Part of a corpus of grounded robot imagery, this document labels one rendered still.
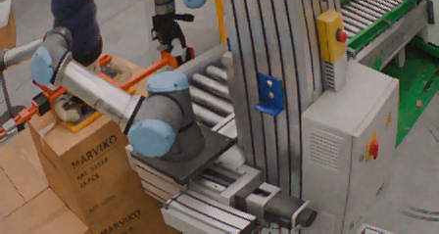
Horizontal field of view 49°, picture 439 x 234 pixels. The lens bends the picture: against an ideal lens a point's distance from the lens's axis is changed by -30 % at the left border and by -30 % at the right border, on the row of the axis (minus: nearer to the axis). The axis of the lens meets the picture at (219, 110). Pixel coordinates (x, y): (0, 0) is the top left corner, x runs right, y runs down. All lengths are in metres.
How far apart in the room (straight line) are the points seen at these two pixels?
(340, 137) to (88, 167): 1.06
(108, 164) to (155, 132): 0.73
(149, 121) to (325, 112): 0.44
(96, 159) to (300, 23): 1.06
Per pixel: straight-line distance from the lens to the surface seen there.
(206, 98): 3.03
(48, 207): 2.61
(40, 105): 2.24
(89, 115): 2.30
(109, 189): 2.40
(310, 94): 1.66
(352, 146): 1.58
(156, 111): 1.68
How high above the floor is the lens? 2.16
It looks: 34 degrees down
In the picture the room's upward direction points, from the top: 9 degrees counter-clockwise
